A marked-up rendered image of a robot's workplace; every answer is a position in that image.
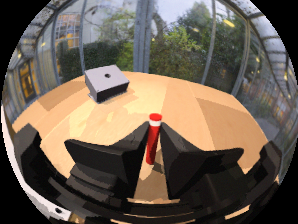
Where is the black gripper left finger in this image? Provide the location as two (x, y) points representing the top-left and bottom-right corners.
(64, 120), (149, 198)

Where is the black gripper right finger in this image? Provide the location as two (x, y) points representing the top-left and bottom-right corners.
(160, 121), (243, 200)

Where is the red peg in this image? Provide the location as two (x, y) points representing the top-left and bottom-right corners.
(145, 113), (162, 165)

